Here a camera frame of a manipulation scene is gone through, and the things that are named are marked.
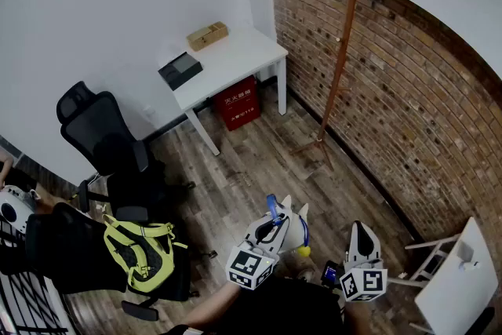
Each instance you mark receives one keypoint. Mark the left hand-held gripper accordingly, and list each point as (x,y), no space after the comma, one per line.
(251,266)

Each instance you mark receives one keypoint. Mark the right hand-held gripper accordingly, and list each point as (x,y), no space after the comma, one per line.
(362,282)

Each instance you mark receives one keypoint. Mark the yellow plush charm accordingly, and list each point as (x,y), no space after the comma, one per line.
(304,250)

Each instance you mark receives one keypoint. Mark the brown wooden coat rack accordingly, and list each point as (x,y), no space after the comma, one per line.
(345,35)

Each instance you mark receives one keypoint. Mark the person's right forearm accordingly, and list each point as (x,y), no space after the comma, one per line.
(357,317)

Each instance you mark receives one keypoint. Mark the person's left forearm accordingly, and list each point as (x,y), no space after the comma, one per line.
(215,304)

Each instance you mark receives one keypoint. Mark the green backpack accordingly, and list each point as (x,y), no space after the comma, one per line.
(145,259)

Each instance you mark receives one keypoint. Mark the small black screen device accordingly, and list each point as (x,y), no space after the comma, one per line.
(330,274)

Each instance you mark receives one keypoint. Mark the light wooden chair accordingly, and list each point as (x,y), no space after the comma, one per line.
(427,259)

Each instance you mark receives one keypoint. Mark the person's black shirt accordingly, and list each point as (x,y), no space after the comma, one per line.
(282,306)

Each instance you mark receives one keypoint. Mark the small white device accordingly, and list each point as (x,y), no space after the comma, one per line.
(467,257)

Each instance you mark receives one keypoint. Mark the red storage box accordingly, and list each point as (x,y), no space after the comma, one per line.
(237,104)

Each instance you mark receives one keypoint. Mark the white desk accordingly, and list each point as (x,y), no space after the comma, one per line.
(235,59)

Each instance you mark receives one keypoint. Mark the black box device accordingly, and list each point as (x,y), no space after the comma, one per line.
(182,70)

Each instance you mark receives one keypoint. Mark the black mesh office chair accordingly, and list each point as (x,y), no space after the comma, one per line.
(98,129)

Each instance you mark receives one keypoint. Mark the wooden desk organizer box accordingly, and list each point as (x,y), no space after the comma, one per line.
(206,37)

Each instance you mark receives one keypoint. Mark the white round appliance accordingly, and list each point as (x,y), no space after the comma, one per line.
(13,212)

